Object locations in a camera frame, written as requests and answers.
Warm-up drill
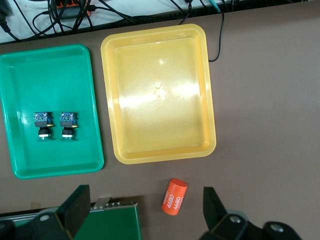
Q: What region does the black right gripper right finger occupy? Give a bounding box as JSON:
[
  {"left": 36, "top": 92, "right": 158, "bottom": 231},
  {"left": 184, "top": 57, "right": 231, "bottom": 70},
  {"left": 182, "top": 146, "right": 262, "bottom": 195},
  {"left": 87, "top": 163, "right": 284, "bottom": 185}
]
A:
[{"left": 198, "top": 186, "right": 302, "bottom": 240}]

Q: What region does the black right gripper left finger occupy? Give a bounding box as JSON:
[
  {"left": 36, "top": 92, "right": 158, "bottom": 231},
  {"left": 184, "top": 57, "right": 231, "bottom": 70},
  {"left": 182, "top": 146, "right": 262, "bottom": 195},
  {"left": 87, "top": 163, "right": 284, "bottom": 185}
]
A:
[{"left": 0, "top": 184, "right": 91, "bottom": 240}]

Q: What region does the orange cylinder printed 4680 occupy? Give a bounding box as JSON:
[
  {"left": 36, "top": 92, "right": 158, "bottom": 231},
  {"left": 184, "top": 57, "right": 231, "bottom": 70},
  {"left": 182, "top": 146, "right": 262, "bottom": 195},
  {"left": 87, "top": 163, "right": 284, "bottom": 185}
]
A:
[{"left": 160, "top": 177, "right": 189, "bottom": 216}]

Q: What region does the green push button switch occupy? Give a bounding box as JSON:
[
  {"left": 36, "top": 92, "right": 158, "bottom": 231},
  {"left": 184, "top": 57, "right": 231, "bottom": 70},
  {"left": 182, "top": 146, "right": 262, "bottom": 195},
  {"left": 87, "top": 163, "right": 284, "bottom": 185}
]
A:
[
  {"left": 33, "top": 111, "right": 54, "bottom": 142},
  {"left": 59, "top": 111, "right": 79, "bottom": 142}
]

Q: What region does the green belt conveyor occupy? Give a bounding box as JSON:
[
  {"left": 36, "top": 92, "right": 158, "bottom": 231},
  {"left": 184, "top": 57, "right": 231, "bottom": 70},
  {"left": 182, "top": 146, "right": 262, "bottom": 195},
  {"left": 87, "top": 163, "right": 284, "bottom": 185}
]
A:
[{"left": 0, "top": 196, "right": 143, "bottom": 240}]

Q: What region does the yellow plastic tray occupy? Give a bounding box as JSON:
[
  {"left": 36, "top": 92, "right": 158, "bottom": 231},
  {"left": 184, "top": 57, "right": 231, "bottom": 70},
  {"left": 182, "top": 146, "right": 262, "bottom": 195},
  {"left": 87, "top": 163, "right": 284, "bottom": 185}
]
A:
[{"left": 100, "top": 23, "right": 217, "bottom": 165}]

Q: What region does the green plastic tray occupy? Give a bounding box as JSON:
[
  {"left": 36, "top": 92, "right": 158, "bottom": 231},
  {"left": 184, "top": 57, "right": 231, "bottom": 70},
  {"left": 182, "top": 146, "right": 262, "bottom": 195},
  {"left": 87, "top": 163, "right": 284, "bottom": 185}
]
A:
[{"left": 0, "top": 44, "right": 105, "bottom": 180}]

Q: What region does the black orange power strip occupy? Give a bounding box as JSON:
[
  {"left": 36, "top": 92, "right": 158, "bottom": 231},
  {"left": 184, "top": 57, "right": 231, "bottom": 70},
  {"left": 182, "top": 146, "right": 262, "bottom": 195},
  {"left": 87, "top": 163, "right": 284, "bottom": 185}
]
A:
[{"left": 55, "top": 0, "right": 97, "bottom": 16}]

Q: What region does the thin black table cable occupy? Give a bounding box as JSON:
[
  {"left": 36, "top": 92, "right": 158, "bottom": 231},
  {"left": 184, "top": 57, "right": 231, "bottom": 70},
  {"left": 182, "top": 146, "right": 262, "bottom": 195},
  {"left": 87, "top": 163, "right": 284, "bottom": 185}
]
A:
[{"left": 208, "top": 11, "right": 225, "bottom": 63}]

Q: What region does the tangled black cable bundle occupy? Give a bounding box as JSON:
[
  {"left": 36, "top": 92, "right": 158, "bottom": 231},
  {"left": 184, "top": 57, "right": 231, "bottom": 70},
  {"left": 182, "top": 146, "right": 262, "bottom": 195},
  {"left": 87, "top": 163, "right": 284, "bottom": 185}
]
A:
[{"left": 0, "top": 0, "right": 241, "bottom": 43}]

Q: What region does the teal cable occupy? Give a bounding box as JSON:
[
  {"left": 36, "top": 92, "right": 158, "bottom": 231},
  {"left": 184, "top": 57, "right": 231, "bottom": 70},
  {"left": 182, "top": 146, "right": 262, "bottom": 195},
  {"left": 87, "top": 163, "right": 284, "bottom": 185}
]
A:
[{"left": 208, "top": 0, "right": 223, "bottom": 14}]

